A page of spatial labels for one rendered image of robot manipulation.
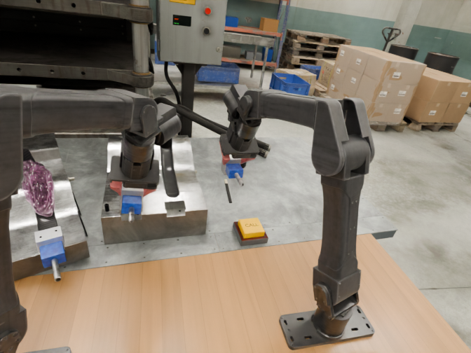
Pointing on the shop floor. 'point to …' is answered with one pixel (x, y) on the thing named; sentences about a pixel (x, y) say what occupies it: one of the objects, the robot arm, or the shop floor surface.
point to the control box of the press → (189, 43)
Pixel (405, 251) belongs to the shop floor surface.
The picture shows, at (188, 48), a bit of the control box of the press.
